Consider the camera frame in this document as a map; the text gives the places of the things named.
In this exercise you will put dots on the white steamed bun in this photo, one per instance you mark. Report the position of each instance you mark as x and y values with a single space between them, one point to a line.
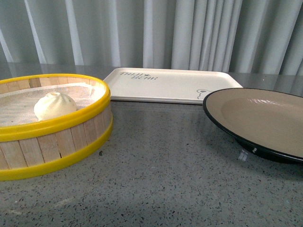
54 105

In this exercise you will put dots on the grey pleated curtain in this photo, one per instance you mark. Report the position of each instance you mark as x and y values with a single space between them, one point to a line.
246 36

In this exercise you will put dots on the white steamer liner cloth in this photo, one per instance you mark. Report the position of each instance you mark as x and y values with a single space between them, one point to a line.
18 107

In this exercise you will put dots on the beige plate with black rim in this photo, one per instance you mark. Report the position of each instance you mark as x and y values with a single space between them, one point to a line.
268 124

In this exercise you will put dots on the yellow rimmed bamboo steamer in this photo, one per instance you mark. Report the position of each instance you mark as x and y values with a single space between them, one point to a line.
39 148

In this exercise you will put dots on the cream bear print tray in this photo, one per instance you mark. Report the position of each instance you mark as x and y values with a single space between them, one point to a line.
167 86

